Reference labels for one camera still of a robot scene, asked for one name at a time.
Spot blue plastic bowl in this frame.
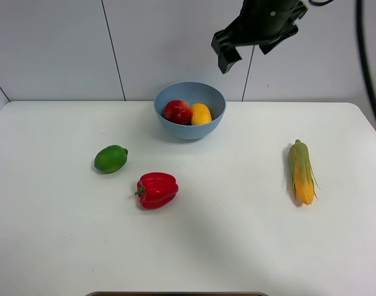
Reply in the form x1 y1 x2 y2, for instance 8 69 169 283
153 81 226 140

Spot black cable bundle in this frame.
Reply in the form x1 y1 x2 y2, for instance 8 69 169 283
308 0 376 136

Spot red apple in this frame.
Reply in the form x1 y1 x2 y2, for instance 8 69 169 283
163 100 192 125

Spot red bell pepper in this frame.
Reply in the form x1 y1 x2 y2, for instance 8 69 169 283
134 172 179 210

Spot green lime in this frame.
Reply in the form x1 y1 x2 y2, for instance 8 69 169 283
94 145 128 174

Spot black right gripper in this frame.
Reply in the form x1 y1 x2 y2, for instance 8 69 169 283
211 0 308 74

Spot yellow mango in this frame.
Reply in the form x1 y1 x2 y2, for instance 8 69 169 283
191 103 212 126

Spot corn cob with husk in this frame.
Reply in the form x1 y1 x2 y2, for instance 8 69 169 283
288 139 317 205

